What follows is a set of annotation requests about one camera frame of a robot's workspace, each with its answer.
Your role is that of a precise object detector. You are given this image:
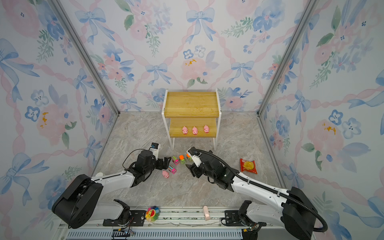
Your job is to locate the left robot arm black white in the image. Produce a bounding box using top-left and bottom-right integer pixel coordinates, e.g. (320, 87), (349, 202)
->
(52, 148), (171, 229)

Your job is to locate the pink teal toy truck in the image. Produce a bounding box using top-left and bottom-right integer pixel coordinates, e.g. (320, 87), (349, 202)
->
(168, 165), (177, 174)

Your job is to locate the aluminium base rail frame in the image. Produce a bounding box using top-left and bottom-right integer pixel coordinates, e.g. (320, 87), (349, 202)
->
(53, 206), (295, 240)

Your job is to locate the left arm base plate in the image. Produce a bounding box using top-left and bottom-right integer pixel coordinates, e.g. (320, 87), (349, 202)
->
(103, 210), (146, 227)

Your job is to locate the pink eraser block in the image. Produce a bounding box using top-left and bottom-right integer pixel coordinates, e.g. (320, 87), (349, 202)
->
(203, 206), (211, 221)

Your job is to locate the pink pig toy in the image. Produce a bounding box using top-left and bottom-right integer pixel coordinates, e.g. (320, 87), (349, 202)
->
(162, 171), (170, 179)
(182, 126), (188, 135)
(204, 125), (210, 134)
(192, 127), (198, 135)

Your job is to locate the white wood two-tier shelf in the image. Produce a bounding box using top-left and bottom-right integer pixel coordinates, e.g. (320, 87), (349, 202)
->
(162, 89), (222, 150)

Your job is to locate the rainbow flower plush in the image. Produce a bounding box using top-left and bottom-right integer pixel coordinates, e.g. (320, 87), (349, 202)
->
(145, 206), (160, 222)

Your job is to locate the orange green toy truck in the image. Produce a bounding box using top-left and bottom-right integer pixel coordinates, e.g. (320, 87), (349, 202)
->
(179, 155), (186, 164)

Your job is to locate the pink green toy truck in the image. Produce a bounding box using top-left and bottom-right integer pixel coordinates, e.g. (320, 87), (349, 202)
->
(172, 156), (180, 165)

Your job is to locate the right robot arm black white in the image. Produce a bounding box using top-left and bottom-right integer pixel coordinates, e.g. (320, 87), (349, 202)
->
(187, 147), (329, 240)

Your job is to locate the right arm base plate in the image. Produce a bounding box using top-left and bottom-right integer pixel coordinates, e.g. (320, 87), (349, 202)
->
(221, 210), (267, 228)

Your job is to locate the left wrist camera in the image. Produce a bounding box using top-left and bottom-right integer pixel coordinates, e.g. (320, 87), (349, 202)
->
(150, 143), (160, 160)

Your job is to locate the red snack bag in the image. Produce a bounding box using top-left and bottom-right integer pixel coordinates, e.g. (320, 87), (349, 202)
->
(240, 159), (258, 174)

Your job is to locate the orange yellow toy truck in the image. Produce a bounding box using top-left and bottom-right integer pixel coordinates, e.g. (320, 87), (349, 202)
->
(186, 154), (193, 162)

